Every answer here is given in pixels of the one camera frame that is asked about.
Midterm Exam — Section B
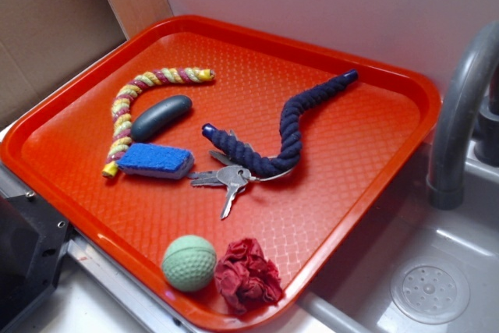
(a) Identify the dark green plastic pickle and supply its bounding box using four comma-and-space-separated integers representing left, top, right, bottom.
130, 94, 193, 143

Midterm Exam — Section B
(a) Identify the navy blue rope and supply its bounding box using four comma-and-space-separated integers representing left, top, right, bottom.
201, 69, 359, 178

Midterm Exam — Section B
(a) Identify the silver key pointing down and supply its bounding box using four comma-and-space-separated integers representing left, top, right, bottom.
217, 165, 251, 220

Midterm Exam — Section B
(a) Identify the grey plastic toy sink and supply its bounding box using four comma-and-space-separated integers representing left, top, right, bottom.
299, 146, 498, 332

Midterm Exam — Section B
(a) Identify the multicolour striped rope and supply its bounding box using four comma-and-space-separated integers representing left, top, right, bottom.
101, 67, 216, 179

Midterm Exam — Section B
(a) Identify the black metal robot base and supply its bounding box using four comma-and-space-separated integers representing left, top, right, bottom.
1, 191, 73, 332

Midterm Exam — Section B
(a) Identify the metal key ring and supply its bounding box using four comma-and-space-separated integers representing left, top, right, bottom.
237, 165, 296, 184

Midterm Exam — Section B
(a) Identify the brown cardboard panel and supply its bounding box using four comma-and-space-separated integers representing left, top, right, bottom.
1, 0, 125, 128

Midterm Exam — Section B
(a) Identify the orange plastic tray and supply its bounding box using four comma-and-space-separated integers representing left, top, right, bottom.
1, 16, 441, 332

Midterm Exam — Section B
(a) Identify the dark grey faucet knob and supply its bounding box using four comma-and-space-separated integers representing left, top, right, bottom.
474, 73, 498, 167

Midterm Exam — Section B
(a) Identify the green dimpled foam ball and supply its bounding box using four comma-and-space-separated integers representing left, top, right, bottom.
161, 235, 217, 292

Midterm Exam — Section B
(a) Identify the blue and white sponge block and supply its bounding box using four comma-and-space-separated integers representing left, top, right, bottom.
118, 143, 194, 180

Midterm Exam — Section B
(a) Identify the crumpled red cloth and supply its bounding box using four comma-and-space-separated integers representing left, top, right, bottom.
214, 238, 283, 314

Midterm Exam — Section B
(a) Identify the silver key under rope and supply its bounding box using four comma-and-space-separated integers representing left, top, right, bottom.
203, 128, 253, 167

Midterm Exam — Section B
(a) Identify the silver key pointing left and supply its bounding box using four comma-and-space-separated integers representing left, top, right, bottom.
187, 171, 224, 187

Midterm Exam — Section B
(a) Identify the grey toy faucet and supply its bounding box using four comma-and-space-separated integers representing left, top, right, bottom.
426, 21, 498, 210

